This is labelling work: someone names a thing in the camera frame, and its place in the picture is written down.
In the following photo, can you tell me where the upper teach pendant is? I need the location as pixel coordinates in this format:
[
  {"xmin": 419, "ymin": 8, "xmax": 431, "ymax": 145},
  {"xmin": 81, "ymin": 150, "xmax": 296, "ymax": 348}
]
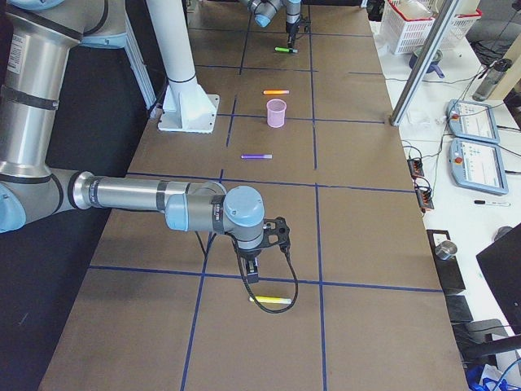
[{"xmin": 446, "ymin": 99, "xmax": 500, "ymax": 144}]

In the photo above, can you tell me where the teach pendant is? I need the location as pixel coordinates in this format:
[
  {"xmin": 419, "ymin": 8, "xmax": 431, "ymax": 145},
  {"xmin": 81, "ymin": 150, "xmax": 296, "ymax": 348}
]
[
  {"xmin": 449, "ymin": 138, "xmax": 509, "ymax": 196},
  {"xmin": 446, "ymin": 99, "xmax": 500, "ymax": 144}
]

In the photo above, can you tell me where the black marker pen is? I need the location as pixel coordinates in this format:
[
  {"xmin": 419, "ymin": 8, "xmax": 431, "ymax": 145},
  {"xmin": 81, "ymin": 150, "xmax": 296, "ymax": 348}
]
[{"xmin": 473, "ymin": 200, "xmax": 511, "ymax": 207}]

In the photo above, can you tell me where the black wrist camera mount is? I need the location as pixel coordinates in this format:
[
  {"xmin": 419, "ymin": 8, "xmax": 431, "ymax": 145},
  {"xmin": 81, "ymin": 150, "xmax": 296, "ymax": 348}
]
[{"xmin": 261, "ymin": 217, "xmax": 291, "ymax": 252}]

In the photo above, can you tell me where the orange highlighter pen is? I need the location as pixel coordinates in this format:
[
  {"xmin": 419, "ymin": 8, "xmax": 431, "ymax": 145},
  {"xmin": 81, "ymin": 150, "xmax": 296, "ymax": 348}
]
[{"xmin": 262, "ymin": 90, "xmax": 290, "ymax": 95}]

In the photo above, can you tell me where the blue saucepan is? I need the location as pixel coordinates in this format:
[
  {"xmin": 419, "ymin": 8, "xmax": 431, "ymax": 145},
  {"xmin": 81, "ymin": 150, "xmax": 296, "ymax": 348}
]
[{"xmin": 408, "ymin": 45, "xmax": 447, "ymax": 79}]

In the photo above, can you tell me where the purple highlighter pen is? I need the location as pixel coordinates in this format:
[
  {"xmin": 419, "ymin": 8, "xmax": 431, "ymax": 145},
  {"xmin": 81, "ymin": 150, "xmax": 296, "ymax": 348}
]
[{"xmin": 240, "ymin": 154, "xmax": 273, "ymax": 160}]

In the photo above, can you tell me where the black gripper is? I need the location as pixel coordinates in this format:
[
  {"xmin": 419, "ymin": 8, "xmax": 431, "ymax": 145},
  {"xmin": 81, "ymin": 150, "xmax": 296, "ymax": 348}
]
[
  {"xmin": 286, "ymin": 23, "xmax": 299, "ymax": 43},
  {"xmin": 239, "ymin": 248, "xmax": 261, "ymax": 283}
]

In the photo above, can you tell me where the green highlighter pen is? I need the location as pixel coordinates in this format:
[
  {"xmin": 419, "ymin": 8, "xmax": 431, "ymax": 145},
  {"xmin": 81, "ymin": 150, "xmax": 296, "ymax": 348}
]
[{"xmin": 274, "ymin": 46, "xmax": 298, "ymax": 54}]

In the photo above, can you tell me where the pink mesh pen holder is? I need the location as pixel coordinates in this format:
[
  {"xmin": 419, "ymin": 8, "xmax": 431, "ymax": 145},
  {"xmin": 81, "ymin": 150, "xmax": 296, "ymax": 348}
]
[{"xmin": 266, "ymin": 99, "xmax": 287, "ymax": 128}]

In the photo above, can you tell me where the dark water bottle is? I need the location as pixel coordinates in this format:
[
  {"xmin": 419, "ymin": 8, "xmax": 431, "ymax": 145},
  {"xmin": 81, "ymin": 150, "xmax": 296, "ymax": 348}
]
[{"xmin": 472, "ymin": 58, "xmax": 513, "ymax": 102}]

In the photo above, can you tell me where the aluminium frame post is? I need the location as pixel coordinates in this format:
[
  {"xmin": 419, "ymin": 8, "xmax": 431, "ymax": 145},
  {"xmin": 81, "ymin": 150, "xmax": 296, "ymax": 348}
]
[{"xmin": 389, "ymin": 0, "xmax": 459, "ymax": 126}]

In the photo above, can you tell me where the black monitor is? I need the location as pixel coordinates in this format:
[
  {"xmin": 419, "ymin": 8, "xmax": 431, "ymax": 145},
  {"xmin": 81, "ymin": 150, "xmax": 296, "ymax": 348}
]
[{"xmin": 476, "ymin": 230, "xmax": 520, "ymax": 334}]

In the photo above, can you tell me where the white plastic basket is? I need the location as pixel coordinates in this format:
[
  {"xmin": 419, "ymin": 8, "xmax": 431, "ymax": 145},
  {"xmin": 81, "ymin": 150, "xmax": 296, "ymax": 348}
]
[{"xmin": 379, "ymin": 1, "xmax": 483, "ymax": 55}]

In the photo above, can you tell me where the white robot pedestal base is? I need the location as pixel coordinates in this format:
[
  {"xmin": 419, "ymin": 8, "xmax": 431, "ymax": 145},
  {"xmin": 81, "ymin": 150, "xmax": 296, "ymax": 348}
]
[{"xmin": 147, "ymin": 0, "xmax": 220, "ymax": 134}]

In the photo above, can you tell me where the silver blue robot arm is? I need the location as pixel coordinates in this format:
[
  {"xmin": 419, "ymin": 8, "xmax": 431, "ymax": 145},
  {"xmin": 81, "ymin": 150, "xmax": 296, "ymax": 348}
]
[
  {"xmin": 240, "ymin": 0, "xmax": 303, "ymax": 48},
  {"xmin": 1, "ymin": 1, "xmax": 268, "ymax": 282}
]

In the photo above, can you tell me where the orange black power strip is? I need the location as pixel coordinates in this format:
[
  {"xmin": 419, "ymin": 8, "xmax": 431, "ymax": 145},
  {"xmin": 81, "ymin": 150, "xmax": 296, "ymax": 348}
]
[{"xmin": 407, "ymin": 157, "xmax": 434, "ymax": 213}]

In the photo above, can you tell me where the lower teach pendant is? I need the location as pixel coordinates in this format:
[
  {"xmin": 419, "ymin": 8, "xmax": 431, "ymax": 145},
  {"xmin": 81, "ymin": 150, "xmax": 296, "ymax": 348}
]
[{"xmin": 449, "ymin": 138, "xmax": 509, "ymax": 196}]

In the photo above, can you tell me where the yellow highlighter pen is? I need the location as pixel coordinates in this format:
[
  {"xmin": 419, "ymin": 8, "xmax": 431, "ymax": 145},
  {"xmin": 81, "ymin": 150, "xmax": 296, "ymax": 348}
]
[{"xmin": 249, "ymin": 296, "xmax": 292, "ymax": 305}]

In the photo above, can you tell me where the small metal cup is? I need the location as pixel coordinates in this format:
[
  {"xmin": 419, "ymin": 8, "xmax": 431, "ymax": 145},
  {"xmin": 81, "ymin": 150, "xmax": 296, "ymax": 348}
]
[{"xmin": 434, "ymin": 240, "xmax": 458, "ymax": 261}]

